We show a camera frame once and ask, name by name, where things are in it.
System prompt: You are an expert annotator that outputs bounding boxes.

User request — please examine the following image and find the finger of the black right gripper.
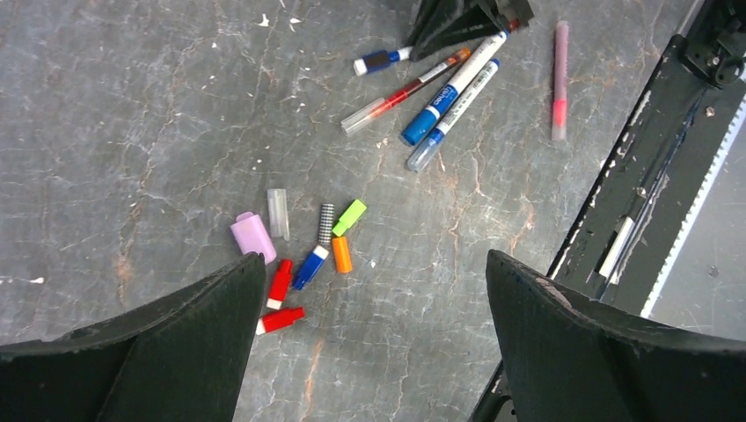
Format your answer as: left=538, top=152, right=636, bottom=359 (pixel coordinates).
left=480, top=0, right=535, bottom=33
left=406, top=0, right=500, bottom=62

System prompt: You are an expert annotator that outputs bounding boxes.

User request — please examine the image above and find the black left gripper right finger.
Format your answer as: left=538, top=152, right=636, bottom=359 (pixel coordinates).
left=486, top=250, right=745, bottom=421

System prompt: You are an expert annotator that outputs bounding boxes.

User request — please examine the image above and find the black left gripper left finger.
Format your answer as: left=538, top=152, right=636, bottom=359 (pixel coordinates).
left=1, top=253, right=267, bottom=421

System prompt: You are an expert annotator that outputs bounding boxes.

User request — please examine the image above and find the dark blue capped marker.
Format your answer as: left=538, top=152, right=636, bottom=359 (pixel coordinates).
left=353, top=46, right=413, bottom=76

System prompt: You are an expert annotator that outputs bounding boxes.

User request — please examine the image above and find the blue capped thick marker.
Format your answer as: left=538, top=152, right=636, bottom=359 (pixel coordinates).
left=400, top=31, right=509, bottom=146

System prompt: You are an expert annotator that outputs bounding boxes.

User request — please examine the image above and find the red marker cap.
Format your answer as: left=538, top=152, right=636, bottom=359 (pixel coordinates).
left=255, top=307, right=305, bottom=335
left=266, top=259, right=294, bottom=310

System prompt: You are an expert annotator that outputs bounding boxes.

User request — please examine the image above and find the clear blue ballpoint pen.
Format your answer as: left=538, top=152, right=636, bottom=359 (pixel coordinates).
left=406, top=58, right=501, bottom=172

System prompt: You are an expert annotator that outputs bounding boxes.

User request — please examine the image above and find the clear red ballpoint pen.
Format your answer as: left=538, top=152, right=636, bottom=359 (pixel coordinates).
left=340, top=47, right=472, bottom=135

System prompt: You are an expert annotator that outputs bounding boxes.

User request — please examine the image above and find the pink gel pen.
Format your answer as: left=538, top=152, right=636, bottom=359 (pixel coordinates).
left=552, top=20, right=569, bottom=141

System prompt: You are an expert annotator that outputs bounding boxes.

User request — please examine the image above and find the purple highlighter cap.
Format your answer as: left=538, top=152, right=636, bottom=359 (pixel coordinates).
left=230, top=212, right=277, bottom=265

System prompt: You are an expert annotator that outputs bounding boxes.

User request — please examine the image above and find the blue marker cap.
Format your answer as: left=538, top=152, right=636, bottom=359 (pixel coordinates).
left=291, top=245, right=329, bottom=290

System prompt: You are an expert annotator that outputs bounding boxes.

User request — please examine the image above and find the clear purple pen cap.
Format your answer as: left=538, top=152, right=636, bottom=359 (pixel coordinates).
left=267, top=188, right=289, bottom=241

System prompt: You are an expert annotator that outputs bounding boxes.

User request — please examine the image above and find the orange marker cap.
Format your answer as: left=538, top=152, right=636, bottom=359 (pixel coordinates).
left=332, top=236, right=353, bottom=273

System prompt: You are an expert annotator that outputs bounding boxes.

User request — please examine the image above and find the checkered pen cap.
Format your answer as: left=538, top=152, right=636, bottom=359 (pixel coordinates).
left=318, top=203, right=334, bottom=246

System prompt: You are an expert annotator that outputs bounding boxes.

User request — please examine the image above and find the green marker cap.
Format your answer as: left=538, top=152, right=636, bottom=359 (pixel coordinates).
left=332, top=200, right=367, bottom=236

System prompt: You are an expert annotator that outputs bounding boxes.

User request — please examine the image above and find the white slotted cable duct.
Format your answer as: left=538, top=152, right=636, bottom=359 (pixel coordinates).
left=640, top=98, right=745, bottom=318

